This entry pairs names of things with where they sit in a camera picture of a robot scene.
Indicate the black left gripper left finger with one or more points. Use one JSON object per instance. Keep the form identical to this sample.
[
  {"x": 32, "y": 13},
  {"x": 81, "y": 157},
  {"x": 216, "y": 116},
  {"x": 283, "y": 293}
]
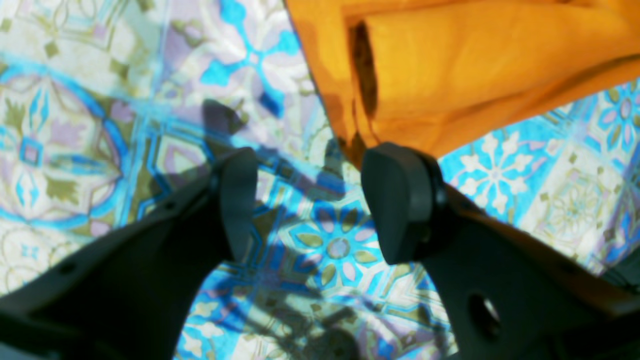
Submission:
[{"x": 127, "y": 295}]

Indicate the patterned blue tablecloth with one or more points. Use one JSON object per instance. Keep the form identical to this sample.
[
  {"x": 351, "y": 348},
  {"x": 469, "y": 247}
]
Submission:
[{"x": 110, "y": 106}]

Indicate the orange T-shirt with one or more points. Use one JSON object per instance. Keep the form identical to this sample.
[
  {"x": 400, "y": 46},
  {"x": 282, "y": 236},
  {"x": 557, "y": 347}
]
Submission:
[{"x": 434, "y": 75}]

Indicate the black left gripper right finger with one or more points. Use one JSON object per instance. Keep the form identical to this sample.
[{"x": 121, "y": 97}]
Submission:
[{"x": 507, "y": 295}]

